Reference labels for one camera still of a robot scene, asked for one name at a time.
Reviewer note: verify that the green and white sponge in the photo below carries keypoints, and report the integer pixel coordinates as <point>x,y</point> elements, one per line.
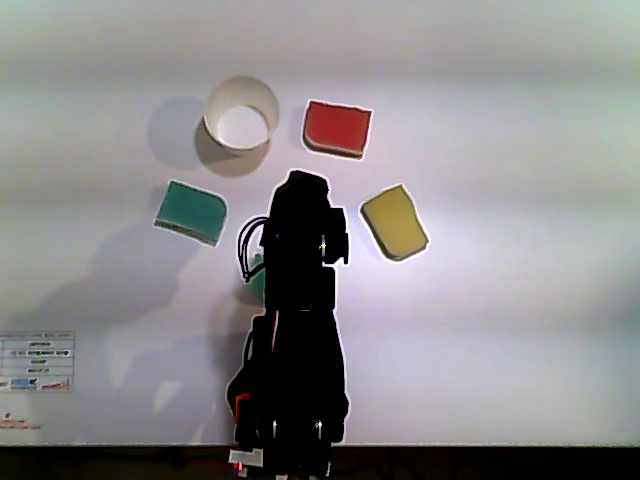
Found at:
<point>192,212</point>
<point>257,285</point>

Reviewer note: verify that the red and white sponge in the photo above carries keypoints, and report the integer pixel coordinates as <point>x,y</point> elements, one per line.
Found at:
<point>336,127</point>

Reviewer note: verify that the white paper cup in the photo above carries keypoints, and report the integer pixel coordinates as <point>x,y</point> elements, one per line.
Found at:
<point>242,125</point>

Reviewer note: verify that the yellow and white sponge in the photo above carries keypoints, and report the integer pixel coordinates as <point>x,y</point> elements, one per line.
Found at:
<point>395,222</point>

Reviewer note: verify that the white power strip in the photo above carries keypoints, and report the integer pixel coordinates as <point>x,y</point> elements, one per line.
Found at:
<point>245,456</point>

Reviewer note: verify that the printed label sticker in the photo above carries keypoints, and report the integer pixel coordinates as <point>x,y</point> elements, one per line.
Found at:
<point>37,362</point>

